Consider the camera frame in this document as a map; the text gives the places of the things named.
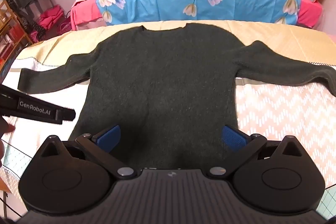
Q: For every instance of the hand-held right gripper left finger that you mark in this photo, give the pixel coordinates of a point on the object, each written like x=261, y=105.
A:
x=110, y=136

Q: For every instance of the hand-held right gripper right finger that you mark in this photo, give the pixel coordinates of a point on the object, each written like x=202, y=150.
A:
x=232, y=137

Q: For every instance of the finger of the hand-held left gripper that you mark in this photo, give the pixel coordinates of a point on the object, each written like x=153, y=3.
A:
x=68, y=114

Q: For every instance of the dark green sweater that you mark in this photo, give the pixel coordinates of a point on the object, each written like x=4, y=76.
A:
x=162, y=77

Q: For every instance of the person's left hand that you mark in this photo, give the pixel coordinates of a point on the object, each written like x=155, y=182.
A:
x=8, y=127

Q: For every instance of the white printed cloth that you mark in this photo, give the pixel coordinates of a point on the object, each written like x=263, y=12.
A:
x=31, y=64

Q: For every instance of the mint grid sheet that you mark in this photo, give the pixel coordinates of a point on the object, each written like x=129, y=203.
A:
x=18, y=158

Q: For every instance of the pink zigzag blanket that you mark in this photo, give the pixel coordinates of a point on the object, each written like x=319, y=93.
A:
x=283, y=113

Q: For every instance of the wooden shelf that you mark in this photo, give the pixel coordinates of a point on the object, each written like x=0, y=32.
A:
x=13, y=29

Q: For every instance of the black dotted fabric strip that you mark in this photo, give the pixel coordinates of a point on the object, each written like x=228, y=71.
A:
x=15, y=7

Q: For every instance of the yellow quilted blanket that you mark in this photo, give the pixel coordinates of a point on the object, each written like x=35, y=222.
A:
x=288, y=35

